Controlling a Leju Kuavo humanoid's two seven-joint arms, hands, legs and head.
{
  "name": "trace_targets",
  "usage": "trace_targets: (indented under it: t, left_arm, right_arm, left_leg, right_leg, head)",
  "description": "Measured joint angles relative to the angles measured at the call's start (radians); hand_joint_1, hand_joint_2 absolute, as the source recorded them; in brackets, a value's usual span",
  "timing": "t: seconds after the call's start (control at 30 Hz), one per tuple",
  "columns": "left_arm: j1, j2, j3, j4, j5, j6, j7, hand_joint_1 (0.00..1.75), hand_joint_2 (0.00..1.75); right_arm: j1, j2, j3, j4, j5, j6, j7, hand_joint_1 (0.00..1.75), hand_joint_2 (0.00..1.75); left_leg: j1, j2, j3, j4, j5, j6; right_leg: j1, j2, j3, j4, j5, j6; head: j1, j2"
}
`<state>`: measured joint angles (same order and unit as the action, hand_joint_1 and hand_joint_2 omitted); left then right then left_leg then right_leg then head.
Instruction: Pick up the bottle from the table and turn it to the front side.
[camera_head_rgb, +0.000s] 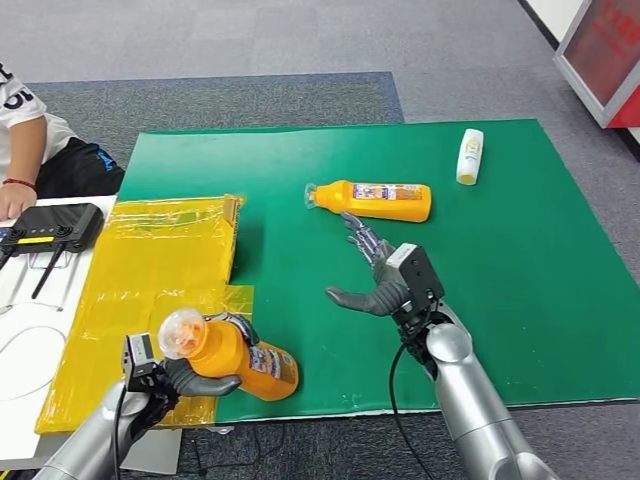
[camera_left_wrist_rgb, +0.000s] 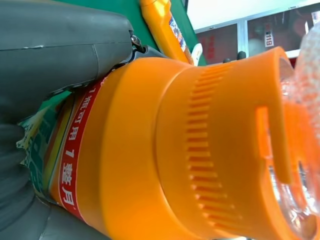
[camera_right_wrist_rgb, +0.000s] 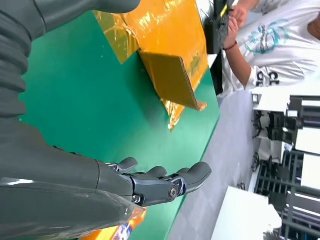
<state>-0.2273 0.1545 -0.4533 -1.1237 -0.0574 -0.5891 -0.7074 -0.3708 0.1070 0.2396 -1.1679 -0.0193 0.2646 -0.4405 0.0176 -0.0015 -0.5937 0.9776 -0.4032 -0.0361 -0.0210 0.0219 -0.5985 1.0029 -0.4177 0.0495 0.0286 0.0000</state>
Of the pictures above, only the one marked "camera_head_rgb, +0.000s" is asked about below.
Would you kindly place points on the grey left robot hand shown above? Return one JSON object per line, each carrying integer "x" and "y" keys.
{"x": 210, "y": 386}

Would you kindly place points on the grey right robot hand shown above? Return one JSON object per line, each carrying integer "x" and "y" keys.
{"x": 385, "y": 291}

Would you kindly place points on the person's hand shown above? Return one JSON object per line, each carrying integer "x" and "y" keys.
{"x": 15, "y": 201}

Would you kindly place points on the orange bottle with clear cap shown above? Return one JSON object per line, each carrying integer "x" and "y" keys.
{"x": 385, "y": 208}
{"x": 220, "y": 351}

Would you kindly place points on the person's forearm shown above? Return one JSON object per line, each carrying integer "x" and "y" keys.
{"x": 23, "y": 149}

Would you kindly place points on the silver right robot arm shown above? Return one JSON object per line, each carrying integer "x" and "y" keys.
{"x": 465, "y": 397}

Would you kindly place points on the small white bottle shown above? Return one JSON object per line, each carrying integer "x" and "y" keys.
{"x": 470, "y": 156}

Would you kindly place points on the black router with antennas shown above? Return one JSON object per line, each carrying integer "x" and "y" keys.
{"x": 50, "y": 226}

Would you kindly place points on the person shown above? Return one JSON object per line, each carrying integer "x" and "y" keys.
{"x": 75, "y": 172}

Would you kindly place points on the yellow plastic sheet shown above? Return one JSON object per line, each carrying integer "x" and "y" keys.
{"x": 135, "y": 278}

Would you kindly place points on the green table mat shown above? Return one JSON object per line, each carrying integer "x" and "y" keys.
{"x": 500, "y": 298}

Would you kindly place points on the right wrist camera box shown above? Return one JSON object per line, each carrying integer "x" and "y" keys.
{"x": 417, "y": 275}

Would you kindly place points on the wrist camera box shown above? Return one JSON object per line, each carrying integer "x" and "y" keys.
{"x": 139, "y": 354}
{"x": 417, "y": 275}

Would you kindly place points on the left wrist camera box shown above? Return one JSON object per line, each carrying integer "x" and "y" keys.
{"x": 139, "y": 354}

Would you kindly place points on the red panel white frame cabinet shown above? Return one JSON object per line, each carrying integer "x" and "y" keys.
{"x": 605, "y": 46}

